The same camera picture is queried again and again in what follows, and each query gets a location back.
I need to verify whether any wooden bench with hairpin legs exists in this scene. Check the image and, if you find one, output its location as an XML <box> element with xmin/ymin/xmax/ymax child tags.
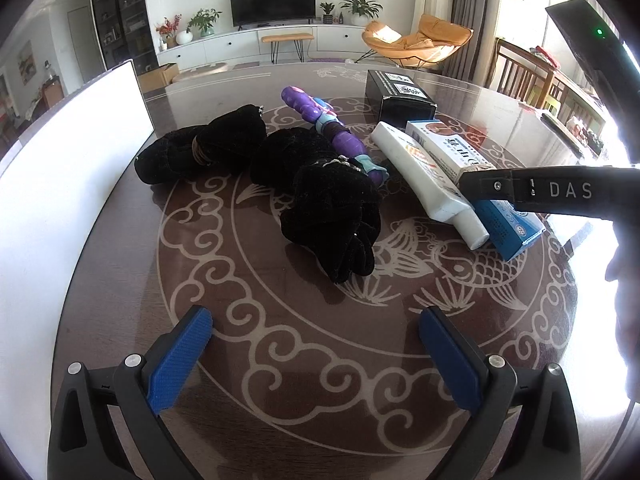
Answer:
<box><xmin>261</xmin><ymin>32</ymin><xmax>316</xmax><ymax>65</ymax></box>

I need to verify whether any black carton with white labels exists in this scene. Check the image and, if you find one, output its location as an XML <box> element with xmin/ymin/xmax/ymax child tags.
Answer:
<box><xmin>365</xmin><ymin>69</ymin><xmax>438</xmax><ymax>130</ymax></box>

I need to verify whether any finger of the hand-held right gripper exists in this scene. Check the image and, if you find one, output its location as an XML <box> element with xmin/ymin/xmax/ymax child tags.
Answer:
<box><xmin>459</xmin><ymin>169</ymin><xmax>533</xmax><ymax>208</ymax></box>

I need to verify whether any white television cabinet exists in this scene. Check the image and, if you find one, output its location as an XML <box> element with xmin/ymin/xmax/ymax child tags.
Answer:
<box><xmin>156</xmin><ymin>24</ymin><xmax>373</xmax><ymax>72</ymax></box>

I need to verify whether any brown cardboard box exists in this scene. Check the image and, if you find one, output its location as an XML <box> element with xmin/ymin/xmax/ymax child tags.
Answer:
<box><xmin>136</xmin><ymin>62</ymin><xmax>180</xmax><ymax>93</ymax></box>

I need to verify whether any black velvet pouch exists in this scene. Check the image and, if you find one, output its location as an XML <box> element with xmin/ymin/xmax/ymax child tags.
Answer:
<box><xmin>250</xmin><ymin>127</ymin><xmax>346</xmax><ymax>186</ymax></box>
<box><xmin>135</xmin><ymin>104</ymin><xmax>268</xmax><ymax>186</ymax></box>
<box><xmin>280</xmin><ymin>160</ymin><xmax>383</xmax><ymax>285</ymax></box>

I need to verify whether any white door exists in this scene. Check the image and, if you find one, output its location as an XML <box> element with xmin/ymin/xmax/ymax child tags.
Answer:
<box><xmin>67</xmin><ymin>7</ymin><xmax>93</xmax><ymax>96</ymax></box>

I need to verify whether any broad-leaf potted plant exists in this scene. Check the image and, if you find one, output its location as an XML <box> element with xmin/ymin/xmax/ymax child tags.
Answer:
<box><xmin>340</xmin><ymin>0</ymin><xmax>383</xmax><ymax>26</ymax></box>

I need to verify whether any grey curtain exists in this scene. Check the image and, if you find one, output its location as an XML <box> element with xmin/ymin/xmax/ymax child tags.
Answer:
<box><xmin>452</xmin><ymin>0</ymin><xmax>496</xmax><ymax>86</ymax></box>

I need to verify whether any orange lounge chair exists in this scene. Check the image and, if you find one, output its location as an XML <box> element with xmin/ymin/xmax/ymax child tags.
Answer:
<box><xmin>361</xmin><ymin>13</ymin><xmax>473</xmax><ymax>68</ymax></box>

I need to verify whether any white lotion bottle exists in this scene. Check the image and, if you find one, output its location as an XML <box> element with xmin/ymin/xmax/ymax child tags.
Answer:
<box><xmin>371</xmin><ymin>121</ymin><xmax>491</xmax><ymax>250</ymax></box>

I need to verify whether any slatted wooden chair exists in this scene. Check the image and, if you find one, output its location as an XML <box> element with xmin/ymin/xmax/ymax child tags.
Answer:
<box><xmin>487</xmin><ymin>37</ymin><xmax>608</xmax><ymax>111</ymax></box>

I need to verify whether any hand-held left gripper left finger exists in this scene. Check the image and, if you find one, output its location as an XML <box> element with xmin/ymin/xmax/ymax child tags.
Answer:
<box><xmin>46</xmin><ymin>305</ymin><xmax>213</xmax><ymax>480</ymax></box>

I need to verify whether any framed landscape painting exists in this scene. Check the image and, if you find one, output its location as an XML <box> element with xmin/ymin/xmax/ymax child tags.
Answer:
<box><xmin>17</xmin><ymin>40</ymin><xmax>37</xmax><ymax>86</ymax></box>

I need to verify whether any blue and white carton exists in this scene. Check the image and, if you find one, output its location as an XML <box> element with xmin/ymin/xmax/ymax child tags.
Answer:
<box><xmin>405</xmin><ymin>119</ymin><xmax>547</xmax><ymax>262</ymax></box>

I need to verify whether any person's right hand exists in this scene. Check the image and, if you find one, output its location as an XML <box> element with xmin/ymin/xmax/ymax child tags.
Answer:
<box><xmin>604</xmin><ymin>220</ymin><xmax>640</xmax><ymax>401</ymax></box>

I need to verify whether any black glass display cabinet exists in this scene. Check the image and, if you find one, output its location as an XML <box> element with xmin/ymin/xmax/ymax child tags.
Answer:
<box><xmin>90</xmin><ymin>0</ymin><xmax>156</xmax><ymax>73</ymax></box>

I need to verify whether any purple toy figure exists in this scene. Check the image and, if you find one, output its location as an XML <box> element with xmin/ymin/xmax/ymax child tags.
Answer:
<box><xmin>281</xmin><ymin>86</ymin><xmax>391</xmax><ymax>186</ymax></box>

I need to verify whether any patterned glass desktop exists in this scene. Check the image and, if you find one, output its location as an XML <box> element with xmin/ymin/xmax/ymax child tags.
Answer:
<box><xmin>50</xmin><ymin>62</ymin><xmax>640</xmax><ymax>480</ymax></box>

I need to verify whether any large white cardboard box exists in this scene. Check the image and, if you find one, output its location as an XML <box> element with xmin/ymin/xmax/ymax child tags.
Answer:
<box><xmin>0</xmin><ymin>59</ymin><xmax>156</xmax><ymax>471</ymax></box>

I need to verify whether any red flower bouquet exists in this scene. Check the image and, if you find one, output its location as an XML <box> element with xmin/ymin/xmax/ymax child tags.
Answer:
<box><xmin>155</xmin><ymin>14</ymin><xmax>183</xmax><ymax>50</ymax></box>

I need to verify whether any black flat television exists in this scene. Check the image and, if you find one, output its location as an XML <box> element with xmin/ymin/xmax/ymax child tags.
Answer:
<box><xmin>229</xmin><ymin>0</ymin><xmax>317</xmax><ymax>28</ymax></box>

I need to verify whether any leafy green potted plant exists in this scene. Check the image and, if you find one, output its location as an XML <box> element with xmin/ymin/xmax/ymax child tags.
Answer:
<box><xmin>187</xmin><ymin>7</ymin><xmax>222</xmax><ymax>38</ymax></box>

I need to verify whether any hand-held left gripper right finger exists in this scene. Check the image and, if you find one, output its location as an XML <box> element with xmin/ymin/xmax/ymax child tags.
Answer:
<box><xmin>418</xmin><ymin>306</ymin><xmax>583</xmax><ymax>480</ymax></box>

